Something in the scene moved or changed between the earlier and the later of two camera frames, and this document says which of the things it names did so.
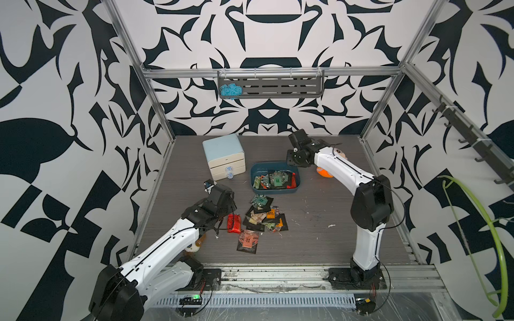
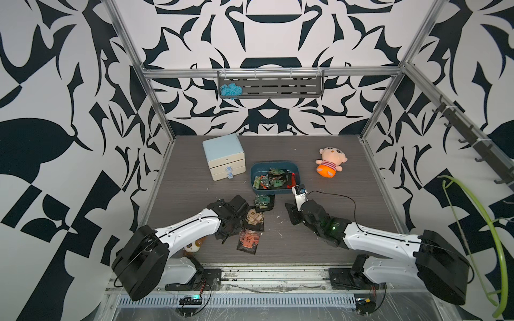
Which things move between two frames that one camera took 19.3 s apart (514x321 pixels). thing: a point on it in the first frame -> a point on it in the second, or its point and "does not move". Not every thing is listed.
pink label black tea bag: (247, 241) does not move
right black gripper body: (293, 157) -> (296, 216)
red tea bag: (294, 182) does not move
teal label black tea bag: (278, 179) does not move
